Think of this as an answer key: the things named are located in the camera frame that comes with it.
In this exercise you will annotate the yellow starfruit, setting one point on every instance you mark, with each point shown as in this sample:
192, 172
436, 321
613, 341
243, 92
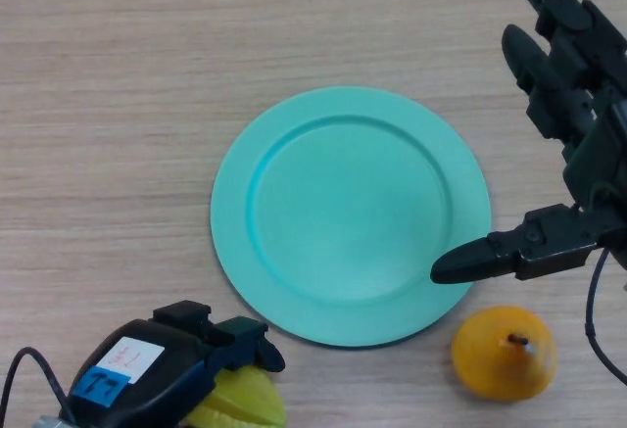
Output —
245, 403

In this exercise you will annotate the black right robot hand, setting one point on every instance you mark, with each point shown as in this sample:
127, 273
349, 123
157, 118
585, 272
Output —
593, 100

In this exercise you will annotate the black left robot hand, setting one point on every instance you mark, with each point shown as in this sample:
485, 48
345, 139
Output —
157, 384

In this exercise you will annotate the green round plate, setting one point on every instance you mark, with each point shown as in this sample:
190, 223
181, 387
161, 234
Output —
352, 212

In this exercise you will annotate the orange pear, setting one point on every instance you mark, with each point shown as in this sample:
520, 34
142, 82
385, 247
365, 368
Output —
490, 364

